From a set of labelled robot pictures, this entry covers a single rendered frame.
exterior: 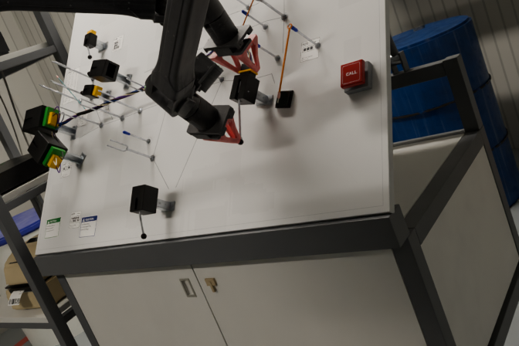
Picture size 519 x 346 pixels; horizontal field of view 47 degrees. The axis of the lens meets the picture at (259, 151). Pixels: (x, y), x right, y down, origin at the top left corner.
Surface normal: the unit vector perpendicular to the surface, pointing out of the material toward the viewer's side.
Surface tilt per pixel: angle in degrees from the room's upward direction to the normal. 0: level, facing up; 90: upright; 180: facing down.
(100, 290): 90
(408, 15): 90
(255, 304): 90
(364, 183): 50
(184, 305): 90
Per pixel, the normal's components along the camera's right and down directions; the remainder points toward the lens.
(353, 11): -0.63, -0.28
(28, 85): 0.79, -0.18
